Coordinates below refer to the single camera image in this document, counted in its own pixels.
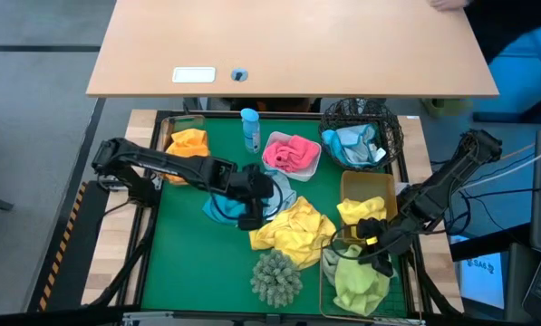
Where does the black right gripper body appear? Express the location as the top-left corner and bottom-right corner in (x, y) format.
(355, 217), (411, 263)

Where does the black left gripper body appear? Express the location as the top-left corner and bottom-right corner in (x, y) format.
(227, 165), (276, 216)

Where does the yellow microfiber towel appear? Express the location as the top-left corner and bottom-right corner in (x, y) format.
(249, 196), (338, 272)
(336, 197), (388, 241)

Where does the lime green microfiber towel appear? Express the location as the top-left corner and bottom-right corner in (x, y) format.
(333, 244), (392, 317)

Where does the white plastic basket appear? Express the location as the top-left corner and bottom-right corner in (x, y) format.
(261, 130), (323, 183)

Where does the light blue spray bottle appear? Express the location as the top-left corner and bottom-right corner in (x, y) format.
(240, 107), (262, 155)

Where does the amber plastic tray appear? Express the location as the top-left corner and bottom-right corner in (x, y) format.
(340, 170), (401, 248)

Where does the grey-green artificial succulent plant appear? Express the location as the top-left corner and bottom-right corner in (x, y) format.
(250, 247), (304, 309)

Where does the clear plastic tray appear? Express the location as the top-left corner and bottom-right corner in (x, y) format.
(157, 114), (210, 187)

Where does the green table mat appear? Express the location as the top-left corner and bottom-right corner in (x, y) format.
(140, 117), (410, 317)

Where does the white labelled box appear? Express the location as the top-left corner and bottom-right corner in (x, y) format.
(455, 235), (507, 310)

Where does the beige wooden desk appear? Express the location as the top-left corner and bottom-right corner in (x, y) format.
(86, 0), (500, 99)

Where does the black desk foot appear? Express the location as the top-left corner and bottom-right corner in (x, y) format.
(471, 88), (541, 124)

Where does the person's hand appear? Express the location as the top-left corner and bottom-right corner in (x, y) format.
(428, 0), (470, 13)

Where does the person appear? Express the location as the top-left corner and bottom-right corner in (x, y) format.
(462, 0), (541, 90)

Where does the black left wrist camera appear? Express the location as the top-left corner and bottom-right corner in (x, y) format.
(237, 213), (265, 232)

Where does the gold wire basket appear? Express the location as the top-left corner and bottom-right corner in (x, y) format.
(319, 235), (424, 321)

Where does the black diagonal frame strut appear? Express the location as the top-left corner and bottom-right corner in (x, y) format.
(412, 266), (464, 316)
(88, 224), (156, 309)

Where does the black aluminium table frame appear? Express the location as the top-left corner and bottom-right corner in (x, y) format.
(115, 110), (434, 326)

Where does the black wire basket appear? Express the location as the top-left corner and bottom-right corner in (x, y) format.
(318, 98), (405, 172)

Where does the white cable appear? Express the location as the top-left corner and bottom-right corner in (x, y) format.
(459, 143), (541, 189)

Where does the hazard striped base plate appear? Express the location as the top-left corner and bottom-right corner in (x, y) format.
(27, 180), (111, 313)

